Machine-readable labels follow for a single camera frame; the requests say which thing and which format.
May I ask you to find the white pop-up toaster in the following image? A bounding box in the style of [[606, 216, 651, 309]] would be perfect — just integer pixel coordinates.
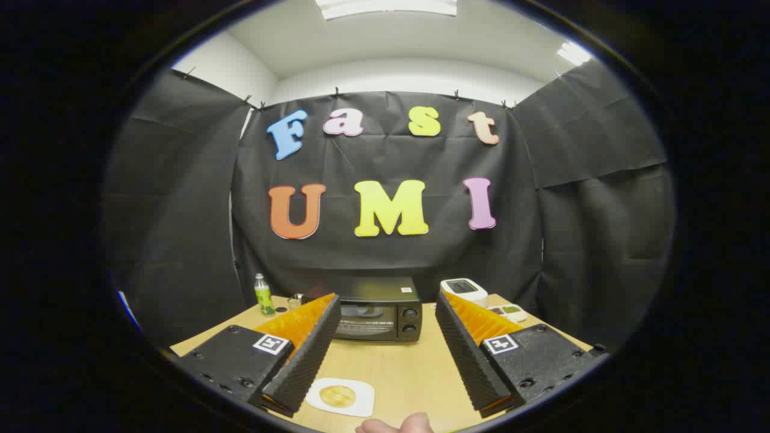
[[440, 278, 488, 307]]

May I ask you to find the black toaster oven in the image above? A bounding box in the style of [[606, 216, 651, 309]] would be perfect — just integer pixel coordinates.
[[304, 277, 423, 343]]

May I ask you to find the small ceiling light panel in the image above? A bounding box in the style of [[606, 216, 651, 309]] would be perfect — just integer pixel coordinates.
[[556, 41, 593, 67]]

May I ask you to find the white divided snack dish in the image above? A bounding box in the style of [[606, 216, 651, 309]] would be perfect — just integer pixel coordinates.
[[488, 304, 529, 324]]

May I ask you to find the green label plastic bottle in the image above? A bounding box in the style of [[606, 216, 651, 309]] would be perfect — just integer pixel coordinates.
[[254, 273, 276, 318]]

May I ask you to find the white rectangular plate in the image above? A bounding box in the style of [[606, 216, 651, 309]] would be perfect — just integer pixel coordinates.
[[306, 378, 375, 418]]

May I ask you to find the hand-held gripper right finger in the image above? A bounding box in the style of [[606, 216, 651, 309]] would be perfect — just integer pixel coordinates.
[[434, 291, 608, 419]]

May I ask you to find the long ceiling light panel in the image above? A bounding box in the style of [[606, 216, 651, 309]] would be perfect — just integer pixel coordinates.
[[316, 0, 458, 20]]

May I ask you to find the black backdrop cloth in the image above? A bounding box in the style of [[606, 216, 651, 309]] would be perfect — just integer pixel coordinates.
[[102, 59, 677, 349]]

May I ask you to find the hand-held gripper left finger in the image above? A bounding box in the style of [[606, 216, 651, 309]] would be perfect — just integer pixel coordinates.
[[174, 293, 342, 419]]

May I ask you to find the round golden bread bun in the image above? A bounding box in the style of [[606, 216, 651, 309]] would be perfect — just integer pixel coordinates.
[[319, 385, 357, 408]]

